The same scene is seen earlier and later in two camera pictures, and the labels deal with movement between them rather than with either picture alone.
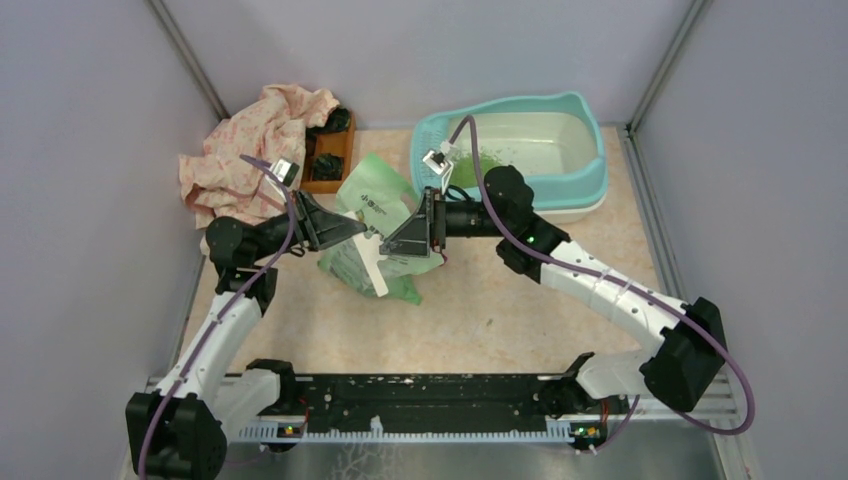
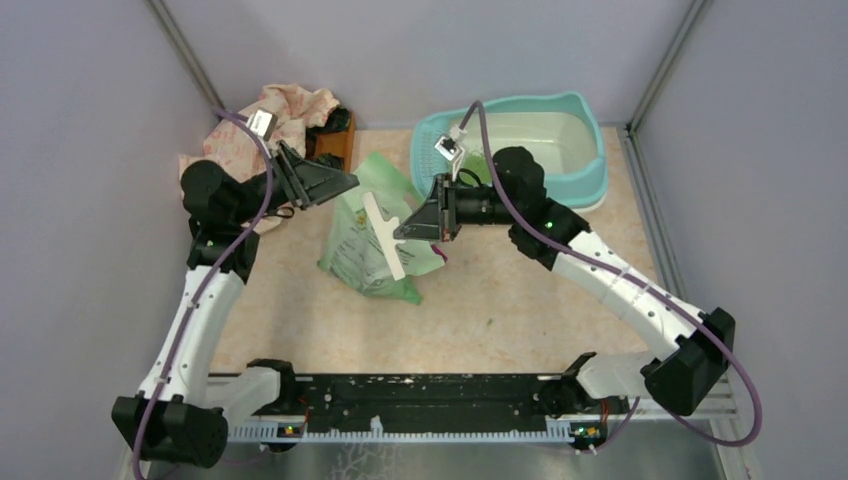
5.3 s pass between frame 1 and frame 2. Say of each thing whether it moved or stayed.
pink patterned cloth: stayed
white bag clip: moved
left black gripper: moved
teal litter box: stayed
